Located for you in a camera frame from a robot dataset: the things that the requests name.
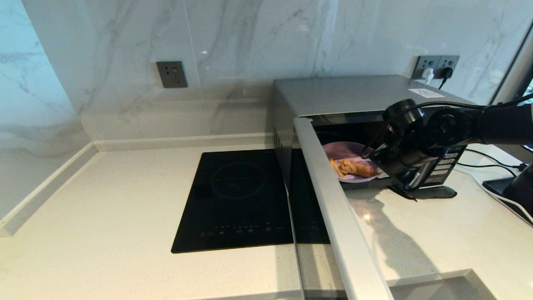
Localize purple plate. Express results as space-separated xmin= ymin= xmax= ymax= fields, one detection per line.
xmin=323 ymin=142 xmax=381 ymax=183

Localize silver microwave oven body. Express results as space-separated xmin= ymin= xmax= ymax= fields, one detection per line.
xmin=273 ymin=75 xmax=479 ymax=193

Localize dark oval pad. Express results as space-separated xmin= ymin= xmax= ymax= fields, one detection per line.
xmin=389 ymin=185 xmax=457 ymax=201

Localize fried food pieces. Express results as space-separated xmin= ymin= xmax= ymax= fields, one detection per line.
xmin=338 ymin=159 xmax=376 ymax=179

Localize white sticker label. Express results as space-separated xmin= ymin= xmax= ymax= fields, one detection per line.
xmin=408 ymin=88 xmax=445 ymax=99

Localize black power plug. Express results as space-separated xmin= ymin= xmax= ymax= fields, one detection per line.
xmin=438 ymin=67 xmax=453 ymax=90

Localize black induction cooktop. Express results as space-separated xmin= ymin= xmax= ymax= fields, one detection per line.
xmin=172 ymin=149 xmax=296 ymax=253

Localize thin black power cable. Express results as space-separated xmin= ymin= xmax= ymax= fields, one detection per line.
xmin=458 ymin=163 xmax=517 ymax=178
xmin=466 ymin=149 xmax=526 ymax=171

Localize dark double wall socket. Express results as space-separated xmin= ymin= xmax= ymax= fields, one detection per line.
xmin=412 ymin=55 xmax=460 ymax=80

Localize white power cable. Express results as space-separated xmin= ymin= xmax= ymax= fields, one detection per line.
xmin=458 ymin=167 xmax=533 ymax=225

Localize black metal door frame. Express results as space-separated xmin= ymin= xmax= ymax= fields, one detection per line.
xmin=491 ymin=21 xmax=533 ymax=105

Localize grey single wall socket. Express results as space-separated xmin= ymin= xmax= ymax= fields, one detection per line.
xmin=157 ymin=61 xmax=188 ymax=89

